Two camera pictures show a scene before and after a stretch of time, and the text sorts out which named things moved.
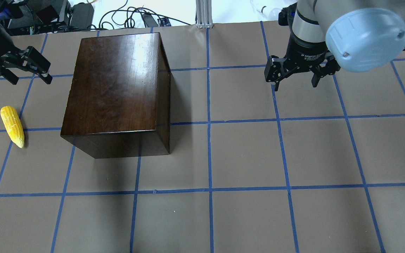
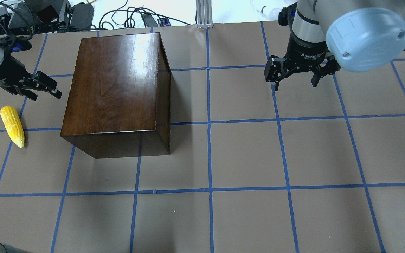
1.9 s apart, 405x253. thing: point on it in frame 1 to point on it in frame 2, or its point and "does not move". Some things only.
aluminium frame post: x=204 y=14 does not move
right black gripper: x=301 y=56 does not move
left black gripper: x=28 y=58 to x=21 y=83
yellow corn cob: x=13 y=122 does not move
